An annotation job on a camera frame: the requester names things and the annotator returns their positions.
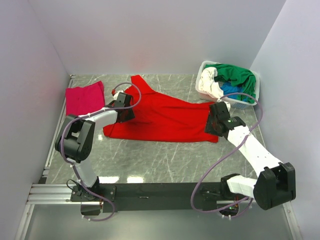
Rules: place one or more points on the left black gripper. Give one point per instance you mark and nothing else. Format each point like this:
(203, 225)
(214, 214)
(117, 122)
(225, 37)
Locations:
(130, 116)

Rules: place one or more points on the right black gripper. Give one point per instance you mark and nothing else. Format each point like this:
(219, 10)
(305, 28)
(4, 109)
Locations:
(208, 128)

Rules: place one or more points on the red t-shirt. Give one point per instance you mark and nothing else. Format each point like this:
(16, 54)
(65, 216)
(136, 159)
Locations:
(161, 118)

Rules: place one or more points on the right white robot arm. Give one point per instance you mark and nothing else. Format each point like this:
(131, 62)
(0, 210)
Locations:
(276, 181)

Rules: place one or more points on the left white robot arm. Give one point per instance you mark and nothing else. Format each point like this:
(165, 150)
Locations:
(75, 139)

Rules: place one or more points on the white plastic laundry basket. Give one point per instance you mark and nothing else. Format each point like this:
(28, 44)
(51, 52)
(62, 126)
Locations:
(233, 102)

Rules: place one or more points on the blue t-shirt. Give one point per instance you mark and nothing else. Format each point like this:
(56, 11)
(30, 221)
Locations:
(227, 88)

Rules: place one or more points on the white t-shirt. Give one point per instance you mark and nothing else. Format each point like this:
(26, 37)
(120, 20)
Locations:
(208, 84)

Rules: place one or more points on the green t-shirt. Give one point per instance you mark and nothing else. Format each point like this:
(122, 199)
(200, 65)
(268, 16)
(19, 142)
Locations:
(237, 76)

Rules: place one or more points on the folded magenta t-shirt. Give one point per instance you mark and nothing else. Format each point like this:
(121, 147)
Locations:
(84, 100)

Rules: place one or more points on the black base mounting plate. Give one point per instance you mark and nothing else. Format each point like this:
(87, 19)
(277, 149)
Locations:
(166, 196)

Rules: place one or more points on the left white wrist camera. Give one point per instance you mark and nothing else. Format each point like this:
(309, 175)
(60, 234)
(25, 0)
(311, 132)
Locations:
(115, 93)

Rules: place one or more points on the aluminium frame rail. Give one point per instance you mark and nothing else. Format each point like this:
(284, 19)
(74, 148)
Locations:
(61, 194)

